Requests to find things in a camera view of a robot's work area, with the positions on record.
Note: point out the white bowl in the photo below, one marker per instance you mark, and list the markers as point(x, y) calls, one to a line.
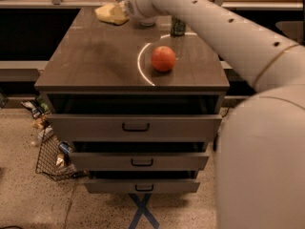
point(148, 21)

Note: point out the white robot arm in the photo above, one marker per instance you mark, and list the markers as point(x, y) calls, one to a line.
point(260, 157)

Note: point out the top grey drawer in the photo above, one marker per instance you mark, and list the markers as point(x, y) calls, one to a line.
point(135, 128)

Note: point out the middle grey drawer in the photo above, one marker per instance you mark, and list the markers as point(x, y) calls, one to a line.
point(139, 161)

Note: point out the yellow sponge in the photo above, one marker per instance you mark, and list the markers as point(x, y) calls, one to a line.
point(114, 13)

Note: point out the green soda can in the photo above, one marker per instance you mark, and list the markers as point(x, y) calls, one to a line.
point(178, 27)

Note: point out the grey drawer cabinet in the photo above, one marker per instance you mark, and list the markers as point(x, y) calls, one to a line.
point(101, 69)

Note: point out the red apple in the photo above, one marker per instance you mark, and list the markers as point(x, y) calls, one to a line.
point(163, 59)

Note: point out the bottom grey drawer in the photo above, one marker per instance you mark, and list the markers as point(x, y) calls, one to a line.
point(134, 186)

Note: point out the snack bags pile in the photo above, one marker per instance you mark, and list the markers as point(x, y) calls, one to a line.
point(39, 112)

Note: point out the grey drawer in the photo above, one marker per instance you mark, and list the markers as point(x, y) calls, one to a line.
point(134, 186)
point(139, 161)
point(135, 128)

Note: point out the black wire basket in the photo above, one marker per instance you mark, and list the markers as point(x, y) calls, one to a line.
point(54, 160)

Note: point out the blue tape cross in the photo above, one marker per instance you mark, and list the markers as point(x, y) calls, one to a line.
point(142, 211)

